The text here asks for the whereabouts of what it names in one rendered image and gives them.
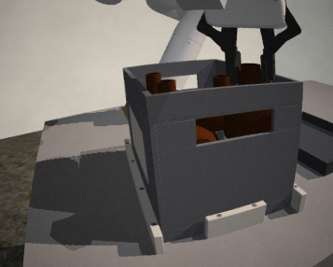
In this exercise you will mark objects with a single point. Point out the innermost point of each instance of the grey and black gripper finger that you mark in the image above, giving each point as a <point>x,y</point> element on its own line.
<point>272,43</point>
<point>227,44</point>

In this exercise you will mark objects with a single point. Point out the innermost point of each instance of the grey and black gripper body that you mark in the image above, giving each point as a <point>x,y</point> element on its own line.
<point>248,14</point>

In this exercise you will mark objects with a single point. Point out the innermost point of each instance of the dark grey crate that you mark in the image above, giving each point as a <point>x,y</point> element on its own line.
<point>192,181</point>

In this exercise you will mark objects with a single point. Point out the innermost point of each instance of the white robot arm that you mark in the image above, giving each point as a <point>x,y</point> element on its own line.
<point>186,41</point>

